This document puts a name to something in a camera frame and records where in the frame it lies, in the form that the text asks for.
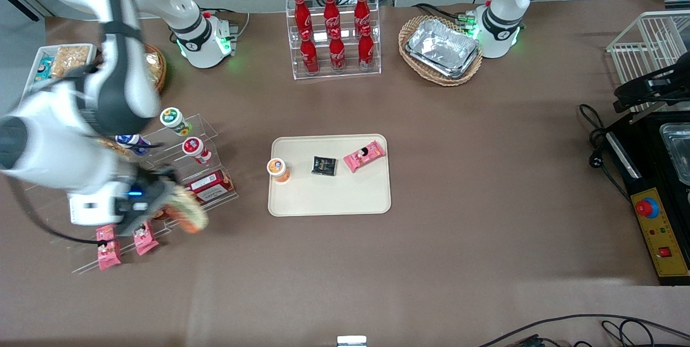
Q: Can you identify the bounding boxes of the light grey wrist camera box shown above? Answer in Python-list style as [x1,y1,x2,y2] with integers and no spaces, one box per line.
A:
[68,194,121,227]

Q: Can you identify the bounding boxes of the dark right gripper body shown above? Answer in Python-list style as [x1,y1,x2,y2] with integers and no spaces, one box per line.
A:
[115,171,170,237]

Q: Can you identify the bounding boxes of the oval wicker basket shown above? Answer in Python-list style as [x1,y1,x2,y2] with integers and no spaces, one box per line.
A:
[398,15,484,87]

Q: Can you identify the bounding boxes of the looped black cable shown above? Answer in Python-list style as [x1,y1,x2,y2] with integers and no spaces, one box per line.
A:
[601,318,690,347]

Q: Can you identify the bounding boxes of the long black cable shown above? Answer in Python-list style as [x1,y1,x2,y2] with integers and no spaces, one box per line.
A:
[477,313,690,347]

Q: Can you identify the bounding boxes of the pink snack packet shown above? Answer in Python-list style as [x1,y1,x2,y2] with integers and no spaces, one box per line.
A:
[95,225,122,272]
[343,140,387,174]
[132,222,160,256]

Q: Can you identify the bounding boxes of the clear pack of crisp biscuits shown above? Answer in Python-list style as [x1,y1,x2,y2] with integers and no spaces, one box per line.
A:
[52,45,91,76]

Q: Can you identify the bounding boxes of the blue snack packet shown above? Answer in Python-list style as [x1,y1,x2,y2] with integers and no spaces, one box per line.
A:
[34,57,53,84]

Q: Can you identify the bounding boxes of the orange lid yogurt cup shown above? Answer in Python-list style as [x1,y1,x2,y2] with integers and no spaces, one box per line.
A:
[266,157,291,183]

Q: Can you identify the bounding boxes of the triangle sandwich orange edge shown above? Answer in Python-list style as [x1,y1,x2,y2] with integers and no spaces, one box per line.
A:
[162,185,210,235]

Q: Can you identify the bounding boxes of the clear acrylic bottle rack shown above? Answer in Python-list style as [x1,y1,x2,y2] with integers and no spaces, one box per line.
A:
[285,0,382,80]

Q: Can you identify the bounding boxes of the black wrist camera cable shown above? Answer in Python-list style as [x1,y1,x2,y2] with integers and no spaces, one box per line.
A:
[8,173,104,246]

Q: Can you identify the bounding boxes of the red cola bottle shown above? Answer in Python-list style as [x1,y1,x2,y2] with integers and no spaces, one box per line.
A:
[300,29,320,75]
[329,27,347,72]
[354,0,371,32]
[358,25,375,71]
[294,0,313,35]
[323,0,341,35]

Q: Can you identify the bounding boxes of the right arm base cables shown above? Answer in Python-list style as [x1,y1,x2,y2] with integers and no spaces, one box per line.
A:
[202,9,252,41]

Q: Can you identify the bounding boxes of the blue lid yogurt cup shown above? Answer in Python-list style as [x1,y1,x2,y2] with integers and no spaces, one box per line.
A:
[115,134,153,157]

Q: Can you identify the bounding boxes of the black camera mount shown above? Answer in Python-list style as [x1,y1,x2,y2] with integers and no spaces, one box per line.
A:
[613,60,690,114]

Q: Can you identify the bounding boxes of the small clear acrylic stepped stand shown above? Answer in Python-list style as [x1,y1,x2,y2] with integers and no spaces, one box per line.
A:
[139,113,223,198]

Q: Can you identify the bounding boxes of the white rectangular snack tray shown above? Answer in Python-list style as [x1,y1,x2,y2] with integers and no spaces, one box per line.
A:
[22,44,98,101]

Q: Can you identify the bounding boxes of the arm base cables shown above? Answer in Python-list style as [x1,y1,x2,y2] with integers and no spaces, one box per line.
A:
[202,9,252,41]
[412,2,476,27]

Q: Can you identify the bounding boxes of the red lid yogurt cup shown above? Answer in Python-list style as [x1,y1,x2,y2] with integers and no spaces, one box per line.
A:
[181,136,213,165]

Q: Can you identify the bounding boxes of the black snack packet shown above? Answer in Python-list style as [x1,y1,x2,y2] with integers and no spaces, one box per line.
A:
[310,156,338,177]

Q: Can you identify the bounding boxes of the black sealing machine yellow panel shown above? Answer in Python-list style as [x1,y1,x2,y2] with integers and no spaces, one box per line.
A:
[603,111,690,287]

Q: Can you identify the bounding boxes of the round brown wicker basket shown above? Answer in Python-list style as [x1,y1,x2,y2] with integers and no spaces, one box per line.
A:
[141,44,167,95]

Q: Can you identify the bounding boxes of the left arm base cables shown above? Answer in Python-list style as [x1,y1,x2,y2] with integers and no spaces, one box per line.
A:
[412,2,476,27]

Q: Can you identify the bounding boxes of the beige plastic serving tray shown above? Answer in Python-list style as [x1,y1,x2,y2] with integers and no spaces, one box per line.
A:
[267,133,392,218]

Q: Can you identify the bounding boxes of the foil container in machine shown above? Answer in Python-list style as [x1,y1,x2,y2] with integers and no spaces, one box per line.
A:
[658,122,690,186]

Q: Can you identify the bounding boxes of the large clear acrylic stepped stand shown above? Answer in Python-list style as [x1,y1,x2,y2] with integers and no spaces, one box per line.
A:
[10,173,241,275]

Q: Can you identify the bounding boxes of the red cookie box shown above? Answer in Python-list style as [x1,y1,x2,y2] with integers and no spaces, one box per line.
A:
[182,169,237,209]

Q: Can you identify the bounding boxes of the black power cable with plug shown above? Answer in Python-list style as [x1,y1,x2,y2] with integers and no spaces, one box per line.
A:
[578,103,633,203]

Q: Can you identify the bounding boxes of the white wire basket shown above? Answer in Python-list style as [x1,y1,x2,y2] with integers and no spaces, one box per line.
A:
[606,10,690,114]

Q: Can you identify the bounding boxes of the stacked aluminium foil trays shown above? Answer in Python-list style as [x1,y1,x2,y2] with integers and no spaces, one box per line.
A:
[405,18,481,79]

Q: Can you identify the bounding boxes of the green lid yogurt cup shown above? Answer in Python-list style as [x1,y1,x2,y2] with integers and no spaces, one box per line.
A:
[160,107,193,137]

